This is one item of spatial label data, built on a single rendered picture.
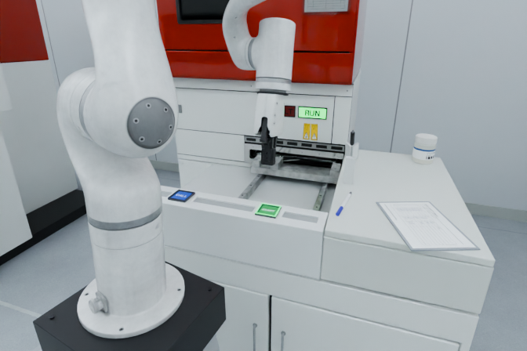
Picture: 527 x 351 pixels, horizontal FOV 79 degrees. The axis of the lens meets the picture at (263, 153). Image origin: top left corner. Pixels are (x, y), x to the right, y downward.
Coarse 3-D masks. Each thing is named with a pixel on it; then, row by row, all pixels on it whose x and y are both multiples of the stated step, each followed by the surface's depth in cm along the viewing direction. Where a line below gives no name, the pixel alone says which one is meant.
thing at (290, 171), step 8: (256, 168) 133; (264, 168) 132; (280, 168) 131; (288, 168) 131; (296, 168) 131; (304, 168) 131; (312, 168) 131; (320, 168) 131; (328, 168) 131; (288, 176) 129; (296, 176) 128; (304, 176) 127; (312, 176) 126; (320, 176) 125; (328, 176) 124
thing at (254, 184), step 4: (256, 176) 131; (260, 176) 131; (264, 176) 136; (256, 180) 127; (260, 180) 131; (252, 184) 124; (256, 184) 127; (248, 188) 121; (252, 188) 122; (244, 192) 118; (248, 192) 118; (252, 192) 122; (240, 196) 115; (244, 196) 115; (248, 196) 118
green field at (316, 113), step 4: (300, 108) 130; (304, 108) 130; (308, 108) 129; (312, 108) 129; (316, 108) 128; (300, 112) 131; (304, 112) 130; (308, 112) 130; (312, 112) 129; (316, 112) 129; (320, 112) 128; (324, 112) 128; (300, 116) 132; (304, 116) 131; (308, 116) 130; (312, 116) 130; (316, 116) 129; (320, 116) 129; (324, 116) 128
